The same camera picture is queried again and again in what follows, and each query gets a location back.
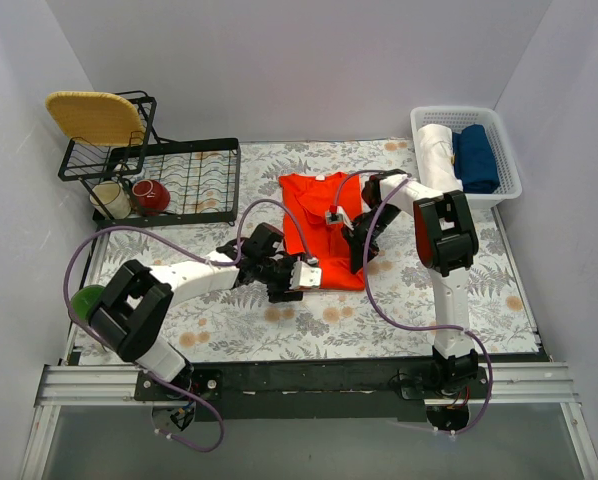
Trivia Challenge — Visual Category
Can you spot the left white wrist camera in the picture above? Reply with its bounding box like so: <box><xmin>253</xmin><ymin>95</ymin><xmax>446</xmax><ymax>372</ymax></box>
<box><xmin>289</xmin><ymin>261</ymin><xmax>322</xmax><ymax>291</ymax></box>

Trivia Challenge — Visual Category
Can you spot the green floral mug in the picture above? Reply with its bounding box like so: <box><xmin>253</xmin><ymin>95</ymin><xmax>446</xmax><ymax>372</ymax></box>
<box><xmin>70</xmin><ymin>285</ymin><xmax>105</xmax><ymax>324</ymax></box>

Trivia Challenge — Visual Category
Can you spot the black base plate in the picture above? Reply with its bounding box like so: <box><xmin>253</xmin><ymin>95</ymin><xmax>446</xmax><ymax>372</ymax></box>
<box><xmin>133</xmin><ymin>357</ymin><xmax>493</xmax><ymax>424</ymax></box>

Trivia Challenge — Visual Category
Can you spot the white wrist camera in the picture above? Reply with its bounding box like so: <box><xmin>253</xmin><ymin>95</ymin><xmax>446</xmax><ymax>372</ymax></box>
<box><xmin>325</xmin><ymin>205</ymin><xmax>352</xmax><ymax>228</ymax></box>
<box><xmin>289</xmin><ymin>261</ymin><xmax>322</xmax><ymax>291</ymax></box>

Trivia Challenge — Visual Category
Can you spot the cream mug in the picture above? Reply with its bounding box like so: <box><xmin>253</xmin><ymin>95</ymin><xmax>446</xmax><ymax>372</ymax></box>
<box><xmin>89</xmin><ymin>180</ymin><xmax>131</xmax><ymax>220</ymax></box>

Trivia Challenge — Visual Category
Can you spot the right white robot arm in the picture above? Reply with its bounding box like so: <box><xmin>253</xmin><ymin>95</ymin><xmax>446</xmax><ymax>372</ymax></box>
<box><xmin>342</xmin><ymin>170</ymin><xmax>479</xmax><ymax>361</ymax></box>

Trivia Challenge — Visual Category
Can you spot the woven yellow plate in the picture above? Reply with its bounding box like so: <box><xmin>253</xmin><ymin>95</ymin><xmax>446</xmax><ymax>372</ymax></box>
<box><xmin>45</xmin><ymin>91</ymin><xmax>145</xmax><ymax>147</ymax></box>

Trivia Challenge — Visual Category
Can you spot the rolled white t shirt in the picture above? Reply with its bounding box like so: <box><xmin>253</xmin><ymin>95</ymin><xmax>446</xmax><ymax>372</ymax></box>
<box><xmin>417</xmin><ymin>124</ymin><xmax>463</xmax><ymax>192</ymax></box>

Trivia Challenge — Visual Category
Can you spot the orange t shirt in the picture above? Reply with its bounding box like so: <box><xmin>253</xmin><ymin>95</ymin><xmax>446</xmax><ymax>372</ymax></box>
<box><xmin>279</xmin><ymin>172</ymin><xmax>365</xmax><ymax>291</ymax></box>

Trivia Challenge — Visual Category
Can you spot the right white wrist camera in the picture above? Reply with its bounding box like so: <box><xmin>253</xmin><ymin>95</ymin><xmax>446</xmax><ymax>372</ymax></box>
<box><xmin>325</xmin><ymin>205</ymin><xmax>352</xmax><ymax>228</ymax></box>

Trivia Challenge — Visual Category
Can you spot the black wire dish rack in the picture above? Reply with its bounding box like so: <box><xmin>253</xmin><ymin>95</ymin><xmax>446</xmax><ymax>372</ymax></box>
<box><xmin>58</xmin><ymin>90</ymin><xmax>241</xmax><ymax>228</ymax></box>

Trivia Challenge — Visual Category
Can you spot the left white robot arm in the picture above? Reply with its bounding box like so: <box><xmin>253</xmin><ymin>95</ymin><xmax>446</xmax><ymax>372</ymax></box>
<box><xmin>85</xmin><ymin>223</ymin><xmax>320</xmax><ymax>400</ymax></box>

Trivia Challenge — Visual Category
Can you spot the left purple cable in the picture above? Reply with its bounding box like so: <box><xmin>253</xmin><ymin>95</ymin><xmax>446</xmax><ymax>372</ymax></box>
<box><xmin>62</xmin><ymin>198</ymin><xmax>320</xmax><ymax>454</ymax></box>

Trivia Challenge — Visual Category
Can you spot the rolled blue t shirt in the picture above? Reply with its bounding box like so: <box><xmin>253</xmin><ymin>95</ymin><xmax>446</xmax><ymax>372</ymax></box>
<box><xmin>452</xmin><ymin>124</ymin><xmax>500</xmax><ymax>195</ymax></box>

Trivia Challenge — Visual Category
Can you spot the floral table mat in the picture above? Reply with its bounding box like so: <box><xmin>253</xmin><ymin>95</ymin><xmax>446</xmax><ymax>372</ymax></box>
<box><xmin>73</xmin><ymin>138</ymin><xmax>538</xmax><ymax>364</ymax></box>

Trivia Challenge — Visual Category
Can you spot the white plastic basket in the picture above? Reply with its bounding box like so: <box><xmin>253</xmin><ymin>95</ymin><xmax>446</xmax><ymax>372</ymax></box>
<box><xmin>410</xmin><ymin>105</ymin><xmax>522</xmax><ymax>210</ymax></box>

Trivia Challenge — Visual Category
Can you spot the aluminium frame rail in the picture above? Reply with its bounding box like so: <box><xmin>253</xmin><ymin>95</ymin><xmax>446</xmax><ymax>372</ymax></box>
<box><xmin>21</xmin><ymin>360</ymin><xmax>598</xmax><ymax>479</ymax></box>

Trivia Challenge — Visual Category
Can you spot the red mug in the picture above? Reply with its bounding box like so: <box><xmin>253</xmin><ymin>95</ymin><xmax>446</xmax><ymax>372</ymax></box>
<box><xmin>131</xmin><ymin>179</ymin><xmax>171</xmax><ymax>216</ymax></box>

